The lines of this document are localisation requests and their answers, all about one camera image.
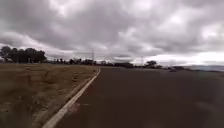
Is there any row of distant trees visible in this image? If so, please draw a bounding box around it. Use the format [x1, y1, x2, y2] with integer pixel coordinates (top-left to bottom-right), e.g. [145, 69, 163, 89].
[46, 58, 134, 69]

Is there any dark tree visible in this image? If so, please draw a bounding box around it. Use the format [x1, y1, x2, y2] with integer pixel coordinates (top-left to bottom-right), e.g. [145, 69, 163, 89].
[145, 60, 158, 68]

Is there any dark asphalt road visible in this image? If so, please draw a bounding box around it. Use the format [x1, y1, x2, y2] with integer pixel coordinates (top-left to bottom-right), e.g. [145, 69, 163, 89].
[54, 66, 224, 128]

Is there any pale concrete kerb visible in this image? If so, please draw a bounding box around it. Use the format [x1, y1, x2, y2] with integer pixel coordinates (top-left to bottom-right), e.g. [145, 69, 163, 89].
[41, 67, 102, 128]

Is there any dry brown grass field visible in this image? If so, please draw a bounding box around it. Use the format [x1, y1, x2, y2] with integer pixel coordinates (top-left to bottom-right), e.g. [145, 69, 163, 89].
[0, 62, 100, 128]

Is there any clump of dark trees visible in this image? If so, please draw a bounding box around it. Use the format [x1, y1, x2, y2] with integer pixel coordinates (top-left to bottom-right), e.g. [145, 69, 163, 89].
[0, 45, 48, 64]

